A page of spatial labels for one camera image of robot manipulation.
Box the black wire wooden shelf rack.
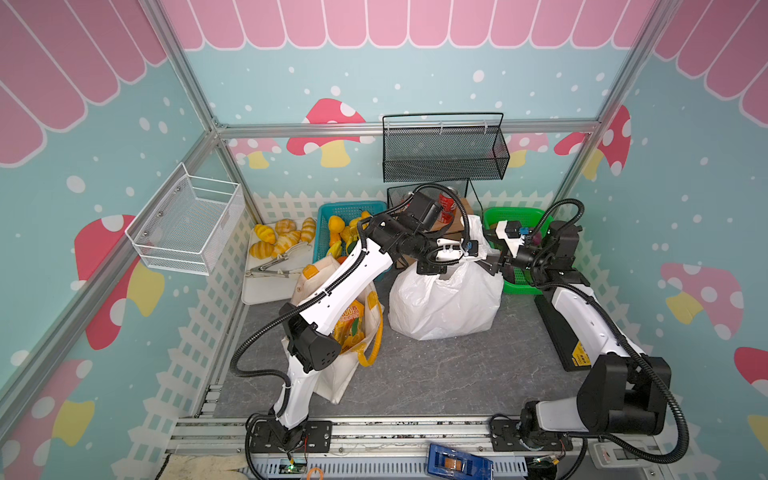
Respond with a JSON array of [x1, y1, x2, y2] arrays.
[[386, 178, 484, 253]]

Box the blue device on rail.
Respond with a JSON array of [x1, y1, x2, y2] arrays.
[[426, 443, 493, 480]]

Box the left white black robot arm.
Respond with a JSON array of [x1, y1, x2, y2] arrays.
[[229, 183, 478, 450]]

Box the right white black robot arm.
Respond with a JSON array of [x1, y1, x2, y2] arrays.
[[483, 198, 690, 464]]

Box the white wire wall basket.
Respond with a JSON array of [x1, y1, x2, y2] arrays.
[[125, 164, 245, 276]]

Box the black flat box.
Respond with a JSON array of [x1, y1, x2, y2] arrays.
[[534, 295, 591, 372]]

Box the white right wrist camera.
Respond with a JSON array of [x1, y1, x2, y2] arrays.
[[494, 220, 534, 258]]

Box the metal tongs on tray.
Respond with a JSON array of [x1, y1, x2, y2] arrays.
[[245, 242, 313, 278]]

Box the grey switch box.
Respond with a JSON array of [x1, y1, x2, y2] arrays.
[[588, 441, 651, 470]]

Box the orange yellow snack bag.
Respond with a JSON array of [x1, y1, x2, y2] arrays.
[[333, 300, 365, 353]]

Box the teal plastic fruit basket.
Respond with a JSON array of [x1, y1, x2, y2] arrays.
[[313, 200, 387, 286]]

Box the cream canvas tote bag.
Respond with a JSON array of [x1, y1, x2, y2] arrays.
[[290, 264, 384, 404]]

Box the right red soda can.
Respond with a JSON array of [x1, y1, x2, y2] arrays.
[[438, 191, 457, 225]]

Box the black wire wall basket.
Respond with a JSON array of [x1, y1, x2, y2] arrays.
[[382, 112, 510, 183]]

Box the green plastic vegetable basket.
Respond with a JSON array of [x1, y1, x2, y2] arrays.
[[483, 202, 581, 295]]

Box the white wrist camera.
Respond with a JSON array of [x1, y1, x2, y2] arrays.
[[435, 238, 479, 262], [494, 220, 534, 258]]

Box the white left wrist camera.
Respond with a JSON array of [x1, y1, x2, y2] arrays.
[[435, 238, 479, 262]]

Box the white plastic grocery bag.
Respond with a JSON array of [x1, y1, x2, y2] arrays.
[[388, 215, 504, 341]]

